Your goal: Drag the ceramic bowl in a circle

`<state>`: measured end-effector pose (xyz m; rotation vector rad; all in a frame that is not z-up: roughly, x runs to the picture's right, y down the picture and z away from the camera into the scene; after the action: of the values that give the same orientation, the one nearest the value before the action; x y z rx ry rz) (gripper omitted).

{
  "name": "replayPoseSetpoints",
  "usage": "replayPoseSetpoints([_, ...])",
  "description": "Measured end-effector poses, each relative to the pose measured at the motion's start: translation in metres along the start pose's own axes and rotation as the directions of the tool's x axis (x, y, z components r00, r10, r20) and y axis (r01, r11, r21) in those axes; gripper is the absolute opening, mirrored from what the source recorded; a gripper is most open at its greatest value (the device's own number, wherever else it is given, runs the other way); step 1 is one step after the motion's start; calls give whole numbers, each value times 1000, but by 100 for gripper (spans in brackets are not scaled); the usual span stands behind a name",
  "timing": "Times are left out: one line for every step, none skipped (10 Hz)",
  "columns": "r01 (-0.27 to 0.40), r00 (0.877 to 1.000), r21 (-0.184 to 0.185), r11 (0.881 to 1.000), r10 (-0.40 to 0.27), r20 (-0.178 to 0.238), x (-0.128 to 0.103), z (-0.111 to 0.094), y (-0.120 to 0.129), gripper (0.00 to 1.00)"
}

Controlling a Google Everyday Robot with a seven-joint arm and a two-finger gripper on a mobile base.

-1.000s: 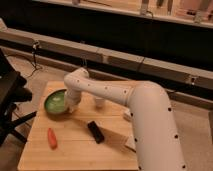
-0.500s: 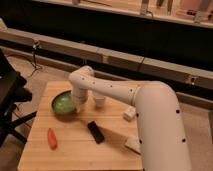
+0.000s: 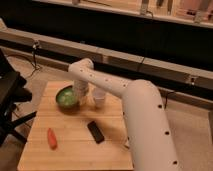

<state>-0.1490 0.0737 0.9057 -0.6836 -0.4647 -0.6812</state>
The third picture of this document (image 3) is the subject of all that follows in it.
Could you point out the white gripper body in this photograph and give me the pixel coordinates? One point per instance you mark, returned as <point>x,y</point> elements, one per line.
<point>81,88</point>

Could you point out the pale translucent gripper finger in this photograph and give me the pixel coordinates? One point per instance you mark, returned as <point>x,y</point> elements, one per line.
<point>82,100</point>

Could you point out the green ceramic bowl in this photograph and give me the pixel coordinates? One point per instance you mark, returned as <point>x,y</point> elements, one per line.
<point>66,98</point>

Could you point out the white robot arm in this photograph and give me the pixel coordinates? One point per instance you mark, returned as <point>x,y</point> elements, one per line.
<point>150,139</point>

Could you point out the white plastic cup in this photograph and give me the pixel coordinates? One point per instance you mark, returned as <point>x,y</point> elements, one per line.
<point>99,97</point>

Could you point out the black rectangular remote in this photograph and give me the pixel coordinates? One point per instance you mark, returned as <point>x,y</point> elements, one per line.
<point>95,132</point>

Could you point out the orange carrot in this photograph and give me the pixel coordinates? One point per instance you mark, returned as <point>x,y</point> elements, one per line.
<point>52,141</point>

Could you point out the black chair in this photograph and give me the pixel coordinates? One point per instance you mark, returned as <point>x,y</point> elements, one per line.
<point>12,90</point>

